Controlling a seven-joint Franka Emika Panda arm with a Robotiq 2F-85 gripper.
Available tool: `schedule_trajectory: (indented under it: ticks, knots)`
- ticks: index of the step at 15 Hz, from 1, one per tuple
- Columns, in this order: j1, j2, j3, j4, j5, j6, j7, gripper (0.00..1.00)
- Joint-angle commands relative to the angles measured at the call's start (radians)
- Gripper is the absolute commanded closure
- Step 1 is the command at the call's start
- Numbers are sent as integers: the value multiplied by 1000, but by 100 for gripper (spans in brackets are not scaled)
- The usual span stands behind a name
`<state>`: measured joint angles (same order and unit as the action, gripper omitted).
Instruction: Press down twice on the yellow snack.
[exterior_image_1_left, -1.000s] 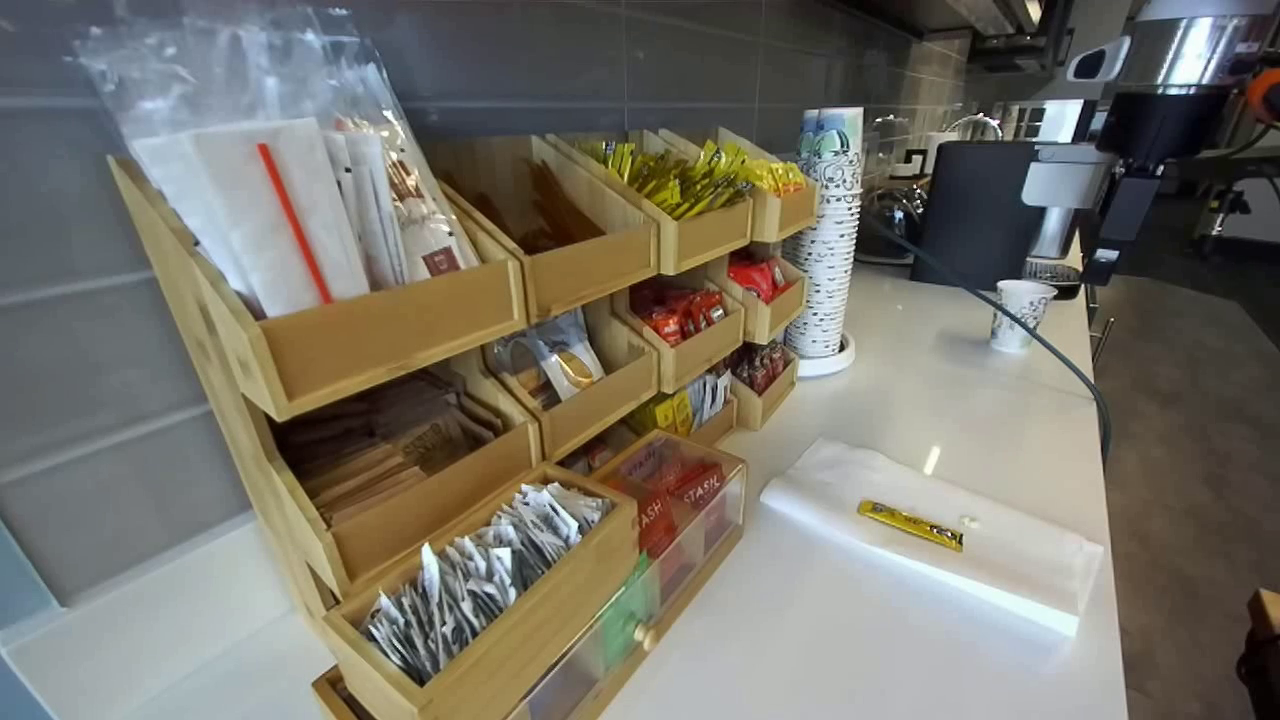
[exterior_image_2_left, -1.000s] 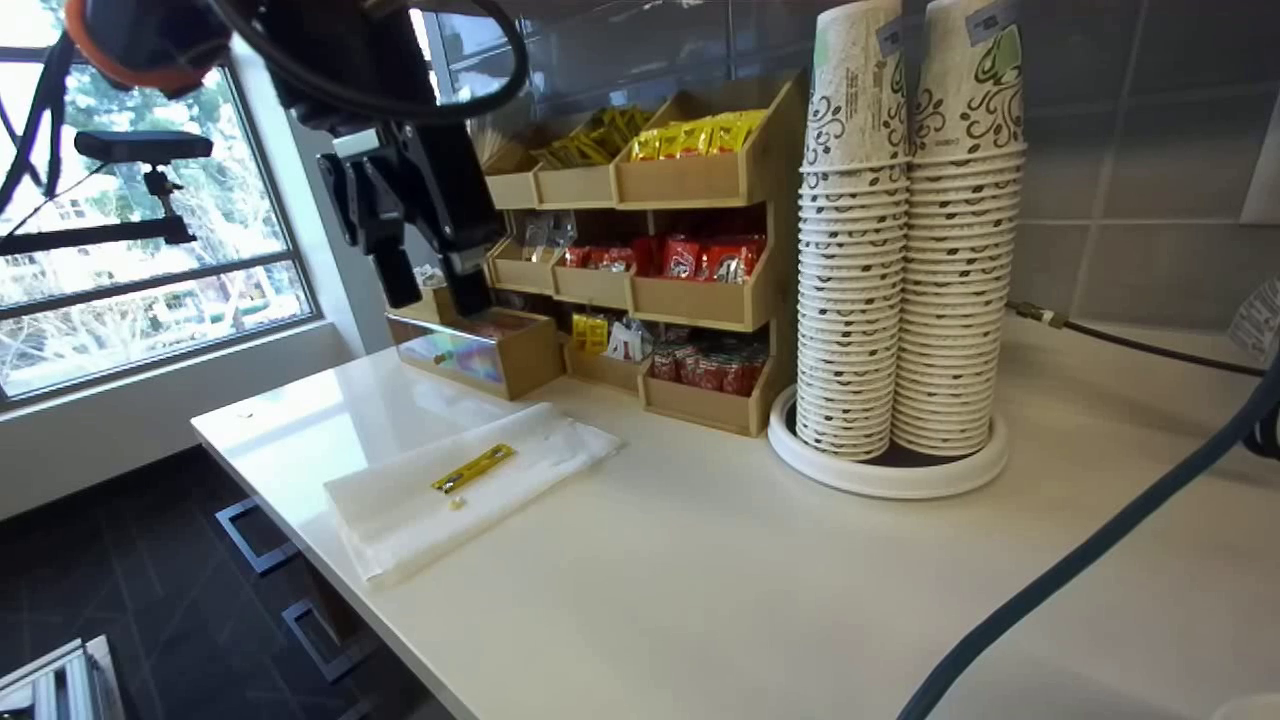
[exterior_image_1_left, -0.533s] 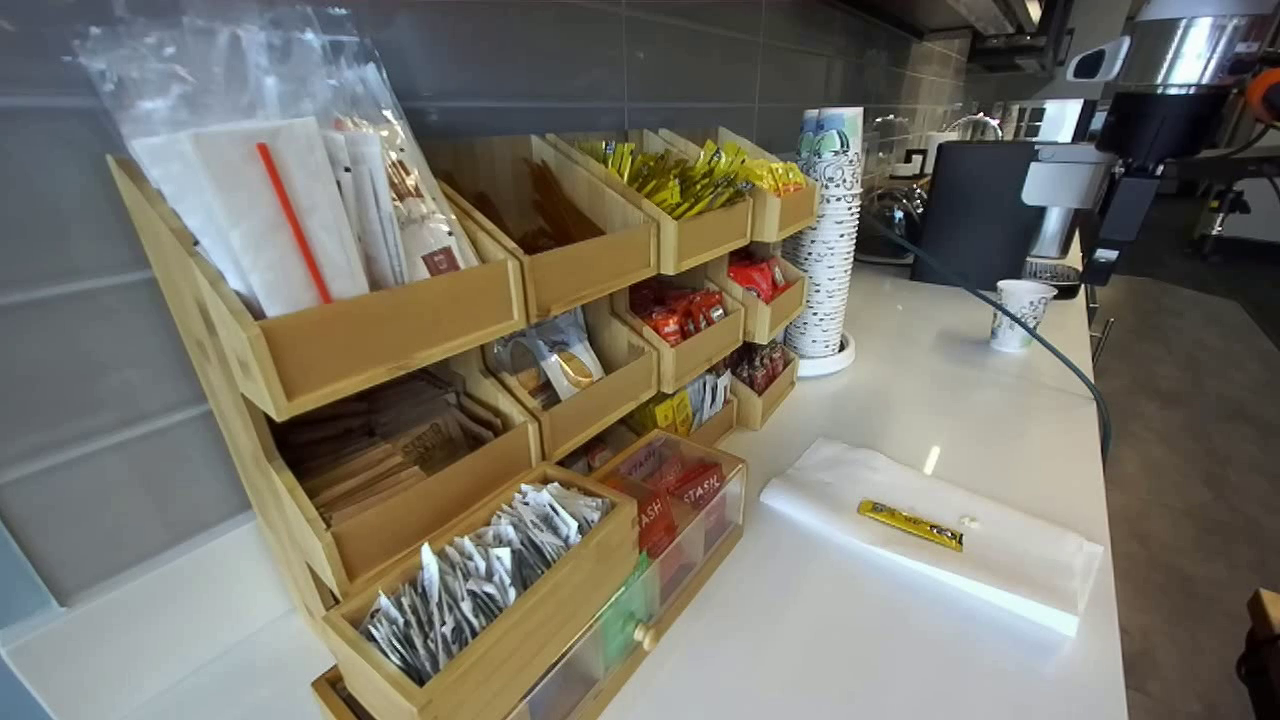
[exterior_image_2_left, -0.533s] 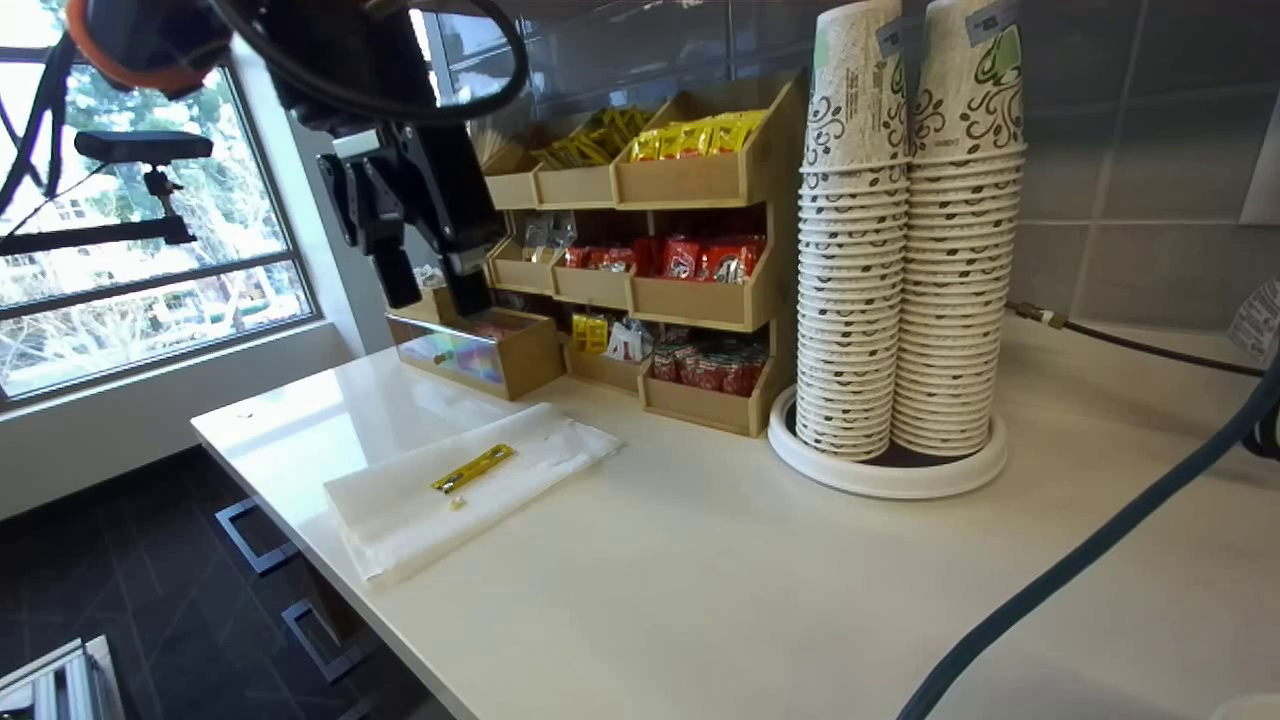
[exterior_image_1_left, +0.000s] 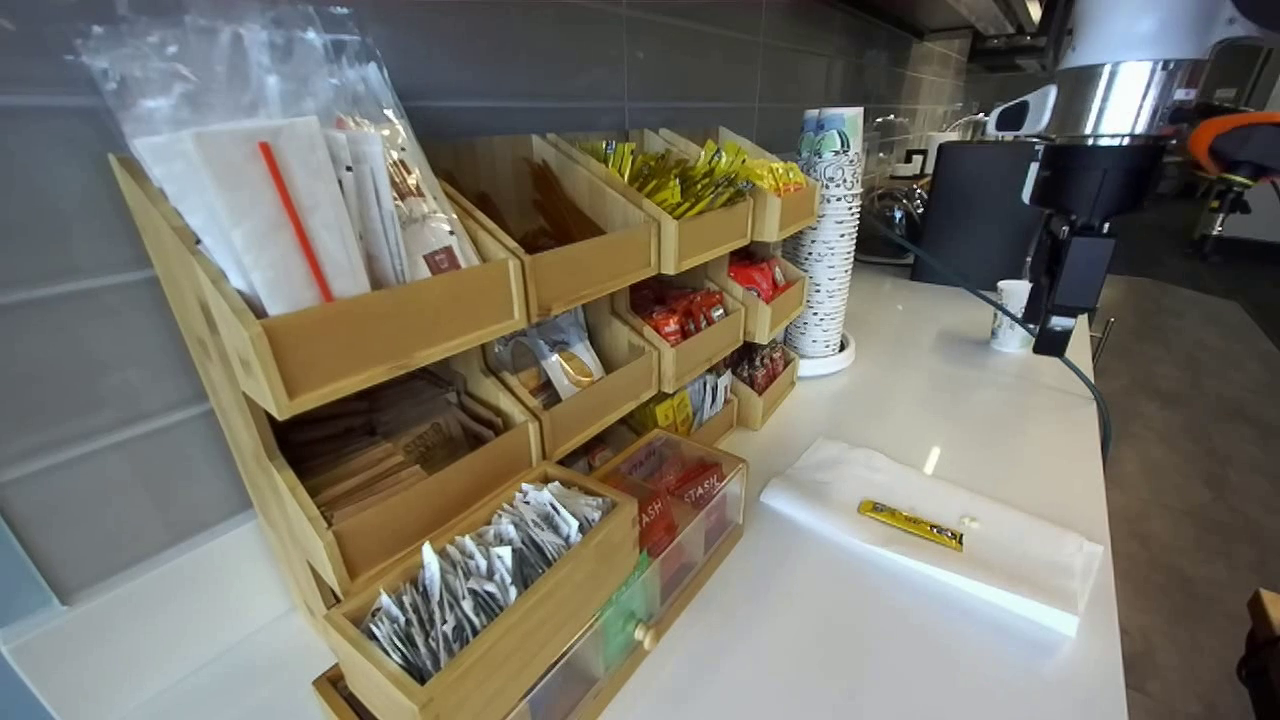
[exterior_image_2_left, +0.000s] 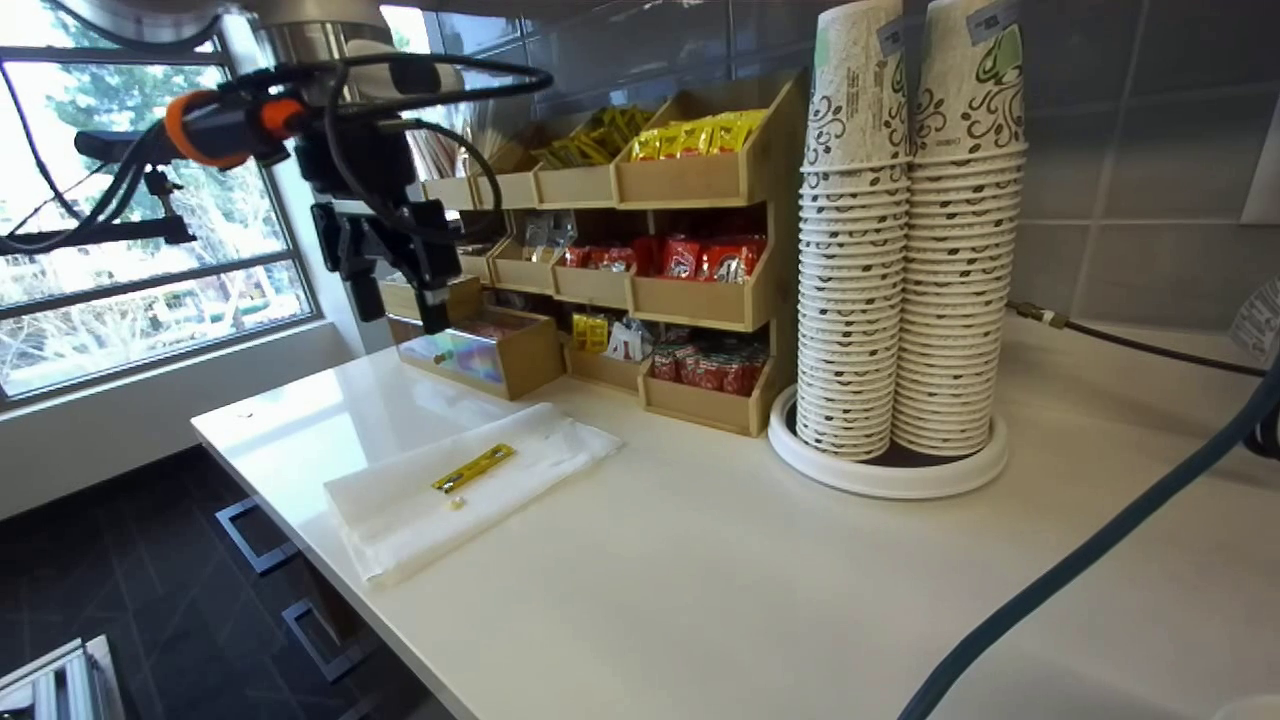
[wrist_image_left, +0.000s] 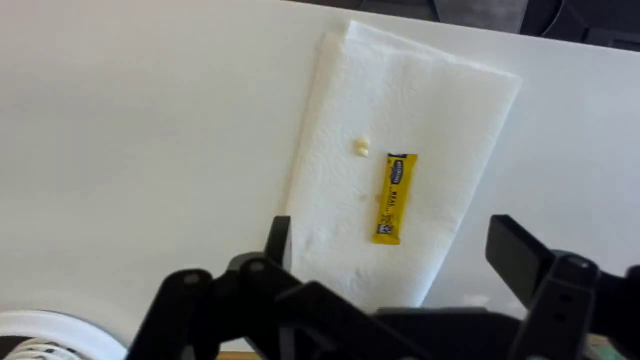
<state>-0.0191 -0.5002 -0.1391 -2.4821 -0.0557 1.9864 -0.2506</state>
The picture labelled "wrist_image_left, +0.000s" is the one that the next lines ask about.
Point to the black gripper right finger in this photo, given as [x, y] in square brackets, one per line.
[567, 293]

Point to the yellow mayonnaise packet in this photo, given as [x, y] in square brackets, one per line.
[395, 197]

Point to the white round cup stack base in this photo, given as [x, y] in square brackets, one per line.
[61, 333]

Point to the pale mayonnaise blob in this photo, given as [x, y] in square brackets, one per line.
[360, 146]

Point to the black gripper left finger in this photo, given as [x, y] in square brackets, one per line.
[267, 300]

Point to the white paper towel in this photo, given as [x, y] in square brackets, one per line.
[413, 101]

